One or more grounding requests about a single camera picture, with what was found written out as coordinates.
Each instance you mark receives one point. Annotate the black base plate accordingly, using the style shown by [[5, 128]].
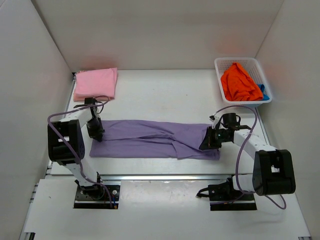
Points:
[[223, 197], [99, 200]]

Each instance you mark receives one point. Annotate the orange t shirt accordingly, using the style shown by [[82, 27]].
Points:
[[238, 86]]

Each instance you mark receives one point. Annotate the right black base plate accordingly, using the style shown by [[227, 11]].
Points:
[[223, 197]]

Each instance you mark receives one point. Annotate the purple t shirt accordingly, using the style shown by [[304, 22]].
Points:
[[152, 139]]

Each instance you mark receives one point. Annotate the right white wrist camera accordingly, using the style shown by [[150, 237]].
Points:
[[215, 120]]

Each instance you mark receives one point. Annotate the folded pink t shirt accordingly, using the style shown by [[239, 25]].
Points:
[[100, 83]]

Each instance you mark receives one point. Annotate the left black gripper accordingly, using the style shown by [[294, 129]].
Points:
[[97, 133]]

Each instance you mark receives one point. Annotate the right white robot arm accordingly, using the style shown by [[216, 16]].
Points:
[[273, 172]]

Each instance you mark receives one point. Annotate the white plastic basket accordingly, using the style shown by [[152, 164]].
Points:
[[253, 68]]

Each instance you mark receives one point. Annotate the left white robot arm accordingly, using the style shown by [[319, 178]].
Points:
[[66, 143]]

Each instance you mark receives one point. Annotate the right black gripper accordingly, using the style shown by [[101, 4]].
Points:
[[212, 138]]

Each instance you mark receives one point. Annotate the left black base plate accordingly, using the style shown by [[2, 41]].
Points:
[[99, 200]]

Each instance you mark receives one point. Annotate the blue t shirt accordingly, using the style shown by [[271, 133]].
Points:
[[262, 88]]

